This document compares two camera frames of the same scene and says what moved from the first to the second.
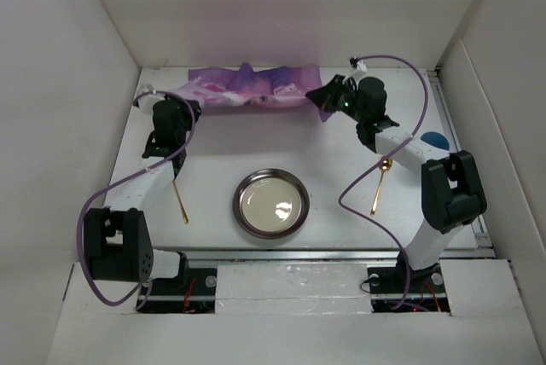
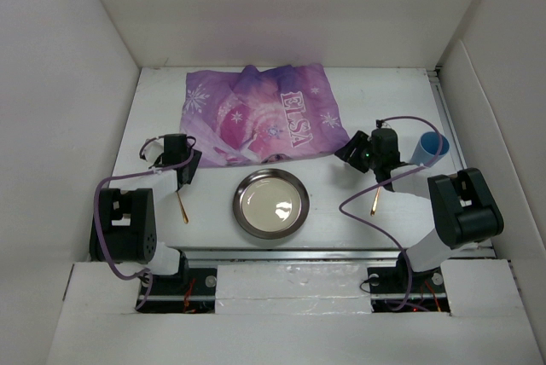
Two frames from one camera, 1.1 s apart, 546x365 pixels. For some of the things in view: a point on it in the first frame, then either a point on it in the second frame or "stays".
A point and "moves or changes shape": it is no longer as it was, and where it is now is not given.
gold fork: x=181 y=204 stays
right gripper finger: x=321 y=95 to x=351 y=147
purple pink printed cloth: x=228 y=87 moves or changes shape
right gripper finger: x=325 y=99 to x=359 y=162
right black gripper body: x=346 y=98 to x=374 y=159
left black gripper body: x=188 y=118 to x=193 y=165
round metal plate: x=270 y=204 stays
